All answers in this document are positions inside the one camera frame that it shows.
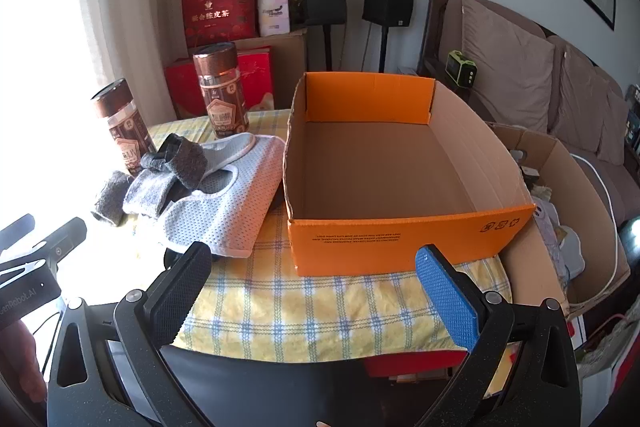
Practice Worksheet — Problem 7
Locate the pale fabric item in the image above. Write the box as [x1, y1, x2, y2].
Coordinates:
[520, 147, 586, 278]

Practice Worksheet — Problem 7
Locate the light grey sock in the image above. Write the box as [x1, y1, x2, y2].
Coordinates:
[122, 169, 178, 218]

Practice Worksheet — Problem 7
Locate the red gift bag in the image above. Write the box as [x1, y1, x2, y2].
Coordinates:
[181, 0, 268, 50]

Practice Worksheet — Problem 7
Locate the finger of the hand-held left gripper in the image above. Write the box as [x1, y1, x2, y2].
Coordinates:
[0, 213, 37, 250]
[0, 217, 88, 280]

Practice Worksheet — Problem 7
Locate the white tissue roll pack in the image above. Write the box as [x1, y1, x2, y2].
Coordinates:
[256, 0, 292, 38]

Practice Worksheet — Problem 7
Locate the light mesh fabric vest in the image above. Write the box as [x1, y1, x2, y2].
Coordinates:
[131, 132, 287, 260]

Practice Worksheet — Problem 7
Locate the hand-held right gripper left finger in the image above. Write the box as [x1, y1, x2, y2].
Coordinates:
[47, 243, 213, 427]

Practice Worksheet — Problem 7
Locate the dark grey sock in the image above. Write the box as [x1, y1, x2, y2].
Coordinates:
[91, 170, 132, 228]
[140, 133, 208, 190]

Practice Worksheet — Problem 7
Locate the large beige sofa cushion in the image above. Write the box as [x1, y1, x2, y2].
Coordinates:
[452, 0, 556, 132]

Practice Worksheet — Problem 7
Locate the white curtain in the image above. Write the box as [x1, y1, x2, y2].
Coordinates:
[75, 0, 191, 118]

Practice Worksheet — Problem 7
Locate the red gift box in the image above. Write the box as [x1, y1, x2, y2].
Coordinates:
[164, 46, 276, 120]

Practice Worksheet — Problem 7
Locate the plain brown cardboard box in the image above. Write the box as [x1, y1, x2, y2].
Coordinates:
[232, 27, 308, 112]

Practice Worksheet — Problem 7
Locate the brown sofa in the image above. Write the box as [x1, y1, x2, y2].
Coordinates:
[417, 0, 640, 228]

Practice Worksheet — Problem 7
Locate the brown labelled jar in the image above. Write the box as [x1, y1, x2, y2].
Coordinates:
[192, 42, 251, 138]
[90, 78, 156, 175]

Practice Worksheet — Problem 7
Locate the person's left hand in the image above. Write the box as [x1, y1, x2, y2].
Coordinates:
[0, 321, 48, 403]

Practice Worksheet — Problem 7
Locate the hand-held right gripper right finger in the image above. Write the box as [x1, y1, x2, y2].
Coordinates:
[415, 244, 583, 427]

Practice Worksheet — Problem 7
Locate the green portable device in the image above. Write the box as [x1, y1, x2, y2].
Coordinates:
[446, 50, 480, 86]

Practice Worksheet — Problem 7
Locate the open brown cardboard box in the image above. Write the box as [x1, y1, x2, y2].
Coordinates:
[482, 122, 632, 308]

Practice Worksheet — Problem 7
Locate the orange cardboard box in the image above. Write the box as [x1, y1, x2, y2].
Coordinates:
[282, 72, 537, 277]

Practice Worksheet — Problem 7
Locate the yellow checked tablecloth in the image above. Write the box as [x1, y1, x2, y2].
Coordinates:
[120, 109, 513, 363]

